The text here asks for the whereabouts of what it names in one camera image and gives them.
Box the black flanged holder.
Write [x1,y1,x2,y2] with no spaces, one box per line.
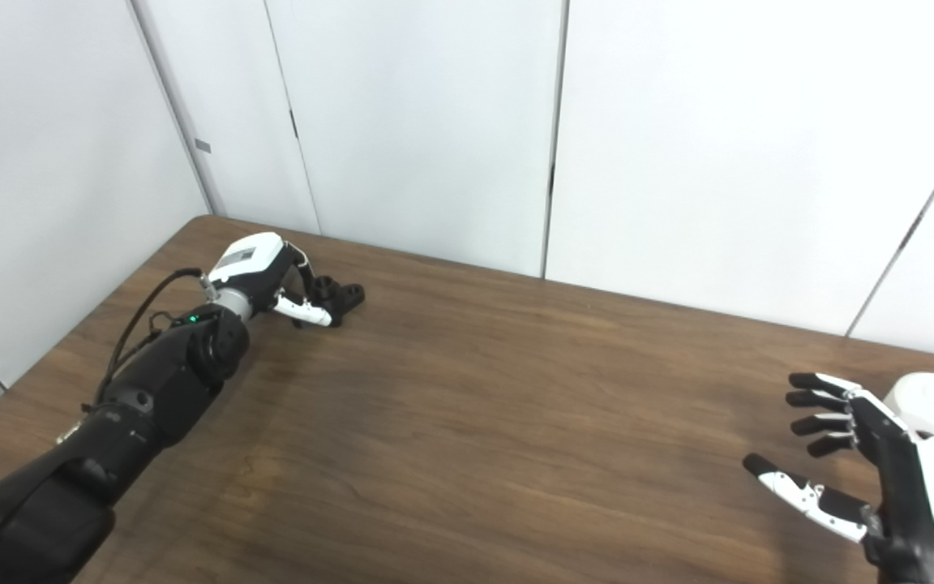
[311,276,366,327]

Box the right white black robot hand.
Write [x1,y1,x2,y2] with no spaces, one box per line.
[743,372,934,584]

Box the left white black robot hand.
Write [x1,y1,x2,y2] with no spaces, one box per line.
[206,232,346,329]

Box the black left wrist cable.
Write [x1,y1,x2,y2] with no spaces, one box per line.
[94,268,215,406]

